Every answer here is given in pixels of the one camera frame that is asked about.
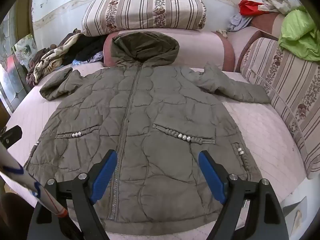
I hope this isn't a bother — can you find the olive quilted hooded jacket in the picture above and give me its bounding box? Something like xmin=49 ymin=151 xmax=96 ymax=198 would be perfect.
xmin=24 ymin=31 xmax=272 ymax=224

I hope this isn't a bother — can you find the long striped floral cushion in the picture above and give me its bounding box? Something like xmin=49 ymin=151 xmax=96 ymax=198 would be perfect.
xmin=240 ymin=37 xmax=320 ymax=180

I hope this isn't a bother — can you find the pink quilted mattress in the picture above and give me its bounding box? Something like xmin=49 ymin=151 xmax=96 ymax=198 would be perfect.
xmin=5 ymin=62 xmax=309 ymax=235

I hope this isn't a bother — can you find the brown floral blanket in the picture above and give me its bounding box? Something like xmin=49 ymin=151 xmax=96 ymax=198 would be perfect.
xmin=26 ymin=29 xmax=85 ymax=87

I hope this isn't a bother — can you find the grey-blue cloth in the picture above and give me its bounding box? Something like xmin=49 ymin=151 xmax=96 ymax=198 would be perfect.
xmin=227 ymin=14 xmax=252 ymax=32

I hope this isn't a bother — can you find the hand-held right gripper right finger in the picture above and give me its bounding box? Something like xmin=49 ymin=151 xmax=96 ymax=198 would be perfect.
xmin=198 ymin=150 xmax=294 ymax=240

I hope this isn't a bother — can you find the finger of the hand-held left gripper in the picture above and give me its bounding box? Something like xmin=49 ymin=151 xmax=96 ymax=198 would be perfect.
xmin=0 ymin=125 xmax=23 ymax=149

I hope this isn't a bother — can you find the black cloth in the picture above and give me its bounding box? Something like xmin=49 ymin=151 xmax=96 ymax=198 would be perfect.
xmin=62 ymin=34 xmax=109 ymax=65

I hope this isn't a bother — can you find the bright green cloth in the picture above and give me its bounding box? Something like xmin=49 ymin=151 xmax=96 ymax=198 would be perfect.
xmin=278 ymin=5 xmax=320 ymax=62

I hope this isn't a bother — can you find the pink bolster cushion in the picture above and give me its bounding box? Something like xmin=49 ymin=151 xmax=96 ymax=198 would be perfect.
xmin=103 ymin=29 xmax=236 ymax=72

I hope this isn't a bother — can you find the large striped floral cushion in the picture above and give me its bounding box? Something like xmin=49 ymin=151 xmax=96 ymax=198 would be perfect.
xmin=81 ymin=0 xmax=207 ymax=37

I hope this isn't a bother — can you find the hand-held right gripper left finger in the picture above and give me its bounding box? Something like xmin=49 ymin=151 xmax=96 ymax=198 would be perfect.
xmin=26 ymin=149 xmax=118 ymax=240

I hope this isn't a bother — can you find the floral printed plastic package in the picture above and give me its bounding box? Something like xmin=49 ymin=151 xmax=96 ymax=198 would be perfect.
xmin=12 ymin=34 xmax=38 ymax=63

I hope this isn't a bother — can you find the pink corner cushion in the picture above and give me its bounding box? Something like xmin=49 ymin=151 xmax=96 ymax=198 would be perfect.
xmin=226 ymin=12 xmax=287 ymax=74

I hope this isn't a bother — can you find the cream crumpled cloth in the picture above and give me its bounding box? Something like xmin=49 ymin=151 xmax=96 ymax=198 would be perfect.
xmin=259 ymin=0 xmax=303 ymax=14

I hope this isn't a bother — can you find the red cloth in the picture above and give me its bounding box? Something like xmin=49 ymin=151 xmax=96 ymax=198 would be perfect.
xmin=238 ymin=0 xmax=265 ymax=17

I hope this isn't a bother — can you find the pale blue plastic bag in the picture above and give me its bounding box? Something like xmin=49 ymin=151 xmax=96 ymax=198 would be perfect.
xmin=72 ymin=51 xmax=104 ymax=65

